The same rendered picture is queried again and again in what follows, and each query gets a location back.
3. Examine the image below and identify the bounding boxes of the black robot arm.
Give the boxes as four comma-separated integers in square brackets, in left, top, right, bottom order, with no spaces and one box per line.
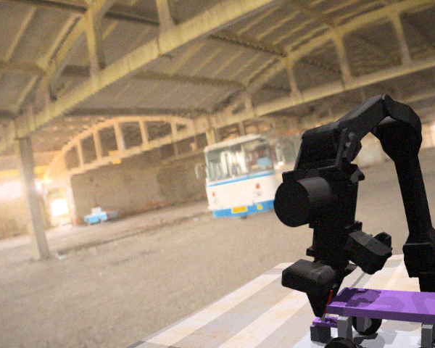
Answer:
[273,94,435,293]

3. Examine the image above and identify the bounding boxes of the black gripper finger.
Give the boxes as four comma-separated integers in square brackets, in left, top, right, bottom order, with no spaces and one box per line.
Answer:
[331,263,357,300]
[306,279,342,318]

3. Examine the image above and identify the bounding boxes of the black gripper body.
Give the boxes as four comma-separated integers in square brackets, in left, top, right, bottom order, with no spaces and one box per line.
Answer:
[281,216,359,297]

